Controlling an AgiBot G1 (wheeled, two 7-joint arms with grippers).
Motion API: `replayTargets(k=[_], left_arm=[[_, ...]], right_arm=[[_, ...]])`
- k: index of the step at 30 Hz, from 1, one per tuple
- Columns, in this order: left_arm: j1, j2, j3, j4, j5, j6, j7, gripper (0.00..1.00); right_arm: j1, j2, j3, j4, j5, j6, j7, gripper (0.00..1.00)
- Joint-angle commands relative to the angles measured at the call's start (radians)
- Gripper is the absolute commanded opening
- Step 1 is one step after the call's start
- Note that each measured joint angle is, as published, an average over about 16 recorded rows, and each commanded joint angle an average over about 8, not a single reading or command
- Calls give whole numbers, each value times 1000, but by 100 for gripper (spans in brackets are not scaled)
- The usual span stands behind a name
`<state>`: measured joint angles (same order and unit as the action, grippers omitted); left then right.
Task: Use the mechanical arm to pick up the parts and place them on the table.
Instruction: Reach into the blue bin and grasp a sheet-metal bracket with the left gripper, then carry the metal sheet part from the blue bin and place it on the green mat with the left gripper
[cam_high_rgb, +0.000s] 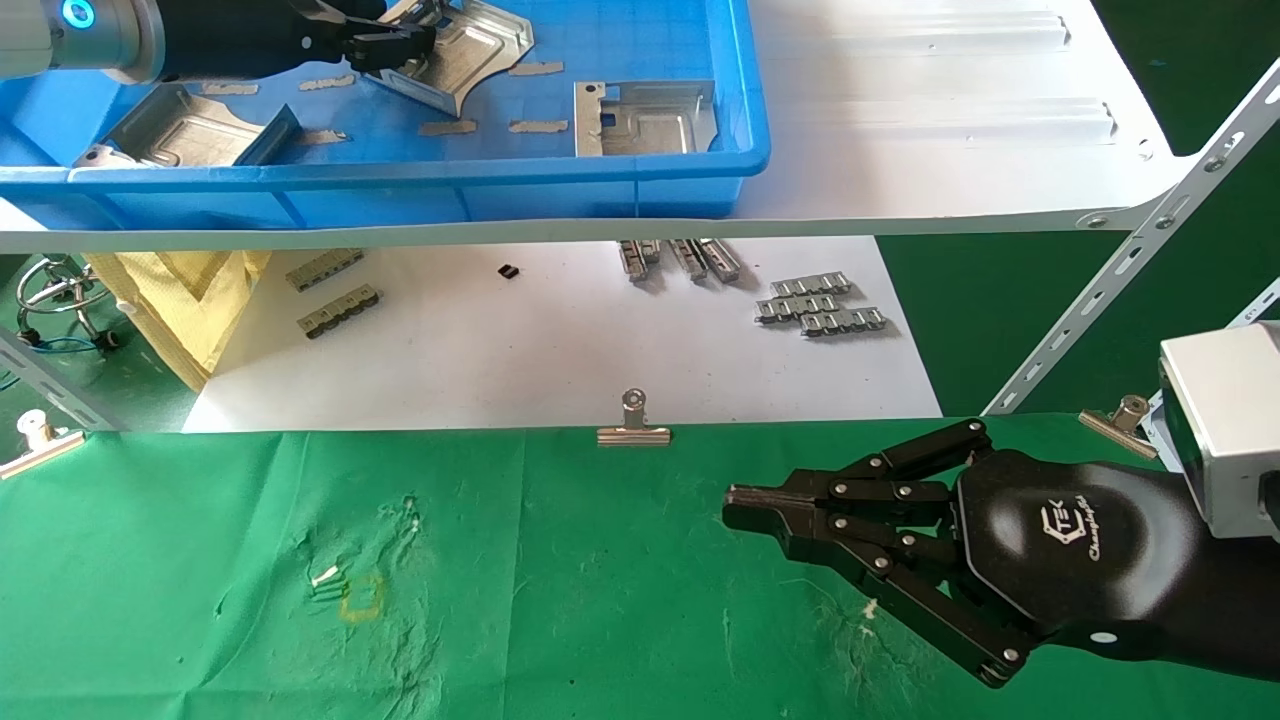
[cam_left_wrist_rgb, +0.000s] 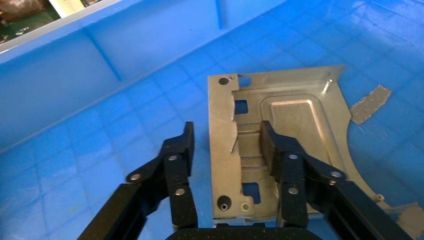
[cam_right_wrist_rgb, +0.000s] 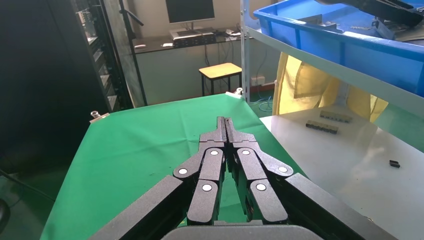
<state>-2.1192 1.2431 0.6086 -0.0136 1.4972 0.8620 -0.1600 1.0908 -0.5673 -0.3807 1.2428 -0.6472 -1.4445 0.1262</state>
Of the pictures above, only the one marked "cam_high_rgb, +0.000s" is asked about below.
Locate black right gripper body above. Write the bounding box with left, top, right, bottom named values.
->
left=953, top=449, right=1280, bottom=684

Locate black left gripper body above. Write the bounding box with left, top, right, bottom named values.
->
left=158, top=0, right=347, bottom=83

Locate yellow cloth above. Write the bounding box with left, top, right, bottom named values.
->
left=85, top=250, right=273, bottom=393

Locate grey connector strip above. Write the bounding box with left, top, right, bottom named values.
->
left=285, top=249, right=366, bottom=293
left=298, top=285, right=382, bottom=340

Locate white metal shelf panel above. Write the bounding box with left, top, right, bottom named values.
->
left=0, top=0, right=1201, bottom=254

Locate grey slotted angle bar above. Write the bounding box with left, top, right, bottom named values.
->
left=0, top=330, right=126, bottom=433

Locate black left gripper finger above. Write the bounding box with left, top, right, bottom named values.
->
left=335, top=45, right=413, bottom=76
left=295, top=0, right=438, bottom=49

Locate white paper sheet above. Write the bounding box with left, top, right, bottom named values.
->
left=180, top=237, right=943, bottom=433

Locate chrome wire ring stand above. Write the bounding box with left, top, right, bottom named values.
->
left=15, top=253, right=123, bottom=351

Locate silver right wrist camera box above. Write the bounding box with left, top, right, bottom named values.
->
left=1157, top=321, right=1280, bottom=542

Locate blue cable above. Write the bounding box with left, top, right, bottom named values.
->
left=0, top=335, right=101, bottom=391

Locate green cloth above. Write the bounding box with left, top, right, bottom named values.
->
left=0, top=412, right=1280, bottom=720

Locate stamped metal bracket part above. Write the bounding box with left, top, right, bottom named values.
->
left=72, top=80, right=303, bottom=169
left=573, top=80, right=719, bottom=159
left=365, top=0, right=536, bottom=118

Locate white slotted angle bar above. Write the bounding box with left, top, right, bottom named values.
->
left=1226, top=278, right=1280, bottom=330
left=985, top=55, right=1280, bottom=416

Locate blue plastic bin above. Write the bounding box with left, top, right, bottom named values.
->
left=0, top=0, right=772, bottom=232

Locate silver binder clip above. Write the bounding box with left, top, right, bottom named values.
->
left=0, top=410, right=88, bottom=481
left=597, top=388, right=672, bottom=448
left=1078, top=394, right=1162, bottom=461

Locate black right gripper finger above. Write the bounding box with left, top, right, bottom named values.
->
left=722, top=510, right=1032, bottom=690
left=722, top=418, right=994, bottom=523

